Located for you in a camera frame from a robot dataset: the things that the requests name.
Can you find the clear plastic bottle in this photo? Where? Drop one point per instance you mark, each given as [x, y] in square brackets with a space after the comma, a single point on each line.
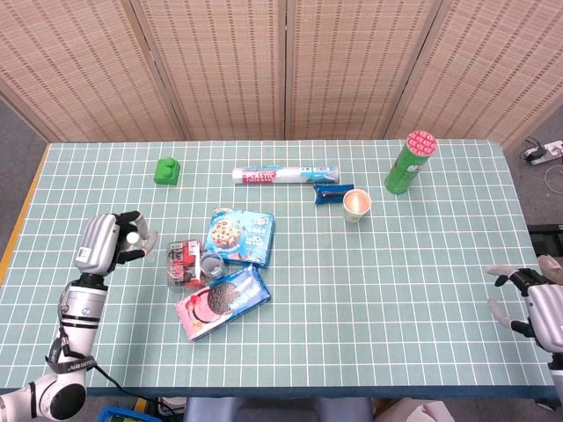
[147, 241]

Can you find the clear glass beaker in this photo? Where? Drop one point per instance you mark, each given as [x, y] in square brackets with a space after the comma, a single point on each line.
[213, 266]

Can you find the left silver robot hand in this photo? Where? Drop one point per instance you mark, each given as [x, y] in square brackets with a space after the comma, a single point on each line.
[97, 246]

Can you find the white paper cup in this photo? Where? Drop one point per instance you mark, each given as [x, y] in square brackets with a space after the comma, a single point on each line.
[356, 204]

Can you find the plastic wrap roll box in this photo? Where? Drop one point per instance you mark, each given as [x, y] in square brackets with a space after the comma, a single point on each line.
[286, 175]

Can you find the blue plastic crate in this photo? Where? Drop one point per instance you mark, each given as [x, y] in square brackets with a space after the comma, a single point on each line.
[123, 415]

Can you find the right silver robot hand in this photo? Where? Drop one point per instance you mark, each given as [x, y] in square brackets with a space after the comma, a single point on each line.
[545, 316]

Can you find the blue cookie box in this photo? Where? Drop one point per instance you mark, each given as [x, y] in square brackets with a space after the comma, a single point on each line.
[239, 237]

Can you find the black device on floor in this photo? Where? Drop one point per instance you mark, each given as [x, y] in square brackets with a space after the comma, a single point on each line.
[547, 239]

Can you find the pink blue Oreo box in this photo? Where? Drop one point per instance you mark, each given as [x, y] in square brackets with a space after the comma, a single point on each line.
[222, 303]

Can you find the woven bamboo folding screen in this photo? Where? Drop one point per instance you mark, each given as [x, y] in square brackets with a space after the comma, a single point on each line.
[281, 66]

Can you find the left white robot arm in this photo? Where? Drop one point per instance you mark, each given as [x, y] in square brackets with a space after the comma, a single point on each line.
[75, 334]

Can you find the green toy building block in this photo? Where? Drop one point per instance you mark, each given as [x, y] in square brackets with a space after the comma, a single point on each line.
[167, 172]

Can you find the brown cardboard box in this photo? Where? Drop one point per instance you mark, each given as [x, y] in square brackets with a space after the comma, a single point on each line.
[413, 413]

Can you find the teal grid tablecloth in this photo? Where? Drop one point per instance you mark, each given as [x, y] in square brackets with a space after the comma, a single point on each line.
[374, 285]

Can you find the clear box with red packets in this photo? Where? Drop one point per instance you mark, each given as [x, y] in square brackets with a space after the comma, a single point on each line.
[182, 268]

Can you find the white power strip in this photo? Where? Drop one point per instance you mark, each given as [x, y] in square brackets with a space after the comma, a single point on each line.
[547, 151]

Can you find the green chips can red lid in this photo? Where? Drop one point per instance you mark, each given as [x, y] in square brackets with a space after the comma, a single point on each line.
[409, 169]

